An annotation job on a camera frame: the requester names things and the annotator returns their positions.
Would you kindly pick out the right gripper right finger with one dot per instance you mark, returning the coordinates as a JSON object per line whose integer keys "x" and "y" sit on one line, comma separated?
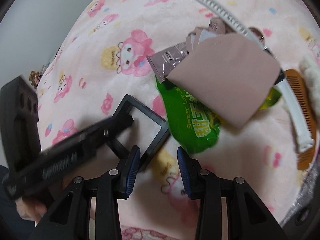
{"x": 247, "y": 215}

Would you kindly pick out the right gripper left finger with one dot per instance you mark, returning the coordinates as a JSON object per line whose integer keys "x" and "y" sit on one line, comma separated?
{"x": 68, "y": 217}

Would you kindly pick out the black square display frame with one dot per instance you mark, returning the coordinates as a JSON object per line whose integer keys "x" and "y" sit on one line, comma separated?
{"x": 133, "y": 123}

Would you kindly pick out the person's left hand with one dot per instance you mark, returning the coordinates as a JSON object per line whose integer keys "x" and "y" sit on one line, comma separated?
{"x": 30, "y": 209}

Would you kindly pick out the silver glitter pouch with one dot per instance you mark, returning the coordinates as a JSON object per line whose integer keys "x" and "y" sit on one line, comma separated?
{"x": 306, "y": 192}

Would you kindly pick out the brown wooden comb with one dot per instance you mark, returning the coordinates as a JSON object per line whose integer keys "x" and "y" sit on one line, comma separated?
{"x": 307, "y": 141}

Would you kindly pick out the white folding comb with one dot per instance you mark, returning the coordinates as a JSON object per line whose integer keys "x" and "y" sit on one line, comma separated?
{"x": 283, "y": 86}

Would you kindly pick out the green corn snack bag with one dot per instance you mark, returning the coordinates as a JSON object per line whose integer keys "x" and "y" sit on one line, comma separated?
{"x": 195, "y": 127}

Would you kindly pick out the pink cartoon print blanket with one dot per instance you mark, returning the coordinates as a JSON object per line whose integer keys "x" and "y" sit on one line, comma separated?
{"x": 103, "y": 58}

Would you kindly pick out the white fluffy plush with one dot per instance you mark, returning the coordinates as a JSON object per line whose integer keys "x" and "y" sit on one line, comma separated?
{"x": 305, "y": 84}

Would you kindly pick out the mauve foil sachet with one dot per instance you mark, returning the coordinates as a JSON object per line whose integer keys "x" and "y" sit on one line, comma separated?
{"x": 164, "y": 61}

